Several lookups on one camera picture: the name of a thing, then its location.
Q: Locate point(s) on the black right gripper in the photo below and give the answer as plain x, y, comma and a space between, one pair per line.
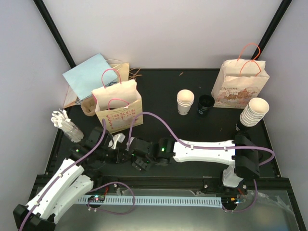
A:
140, 165

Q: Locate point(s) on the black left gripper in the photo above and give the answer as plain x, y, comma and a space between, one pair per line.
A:
118, 157

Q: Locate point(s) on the cream paper bag pink sides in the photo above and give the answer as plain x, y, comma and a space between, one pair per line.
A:
118, 105

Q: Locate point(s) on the small stack paper cups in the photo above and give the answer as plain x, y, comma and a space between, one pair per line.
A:
185, 99

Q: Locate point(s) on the black lid stack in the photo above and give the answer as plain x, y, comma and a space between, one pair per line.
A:
205, 103

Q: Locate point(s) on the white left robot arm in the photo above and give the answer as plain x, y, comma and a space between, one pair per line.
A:
76, 176

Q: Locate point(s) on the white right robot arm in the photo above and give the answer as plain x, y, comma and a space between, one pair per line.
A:
239, 155

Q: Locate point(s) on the stacked pulp cup carriers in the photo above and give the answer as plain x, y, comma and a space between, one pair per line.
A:
88, 106

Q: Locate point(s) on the patterned flat paper bag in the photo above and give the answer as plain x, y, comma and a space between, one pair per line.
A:
71, 99

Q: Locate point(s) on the brown kraft paper bag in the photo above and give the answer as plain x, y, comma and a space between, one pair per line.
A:
124, 69

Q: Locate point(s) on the light blue paper bag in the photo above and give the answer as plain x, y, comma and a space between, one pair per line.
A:
89, 75

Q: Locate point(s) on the Cream Bear printed paper bag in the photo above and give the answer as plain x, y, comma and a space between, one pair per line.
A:
239, 80

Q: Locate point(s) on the tall stack paper cups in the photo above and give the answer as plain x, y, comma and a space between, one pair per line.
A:
252, 114

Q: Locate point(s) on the light blue slotted cable duct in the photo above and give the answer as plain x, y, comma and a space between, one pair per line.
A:
151, 201

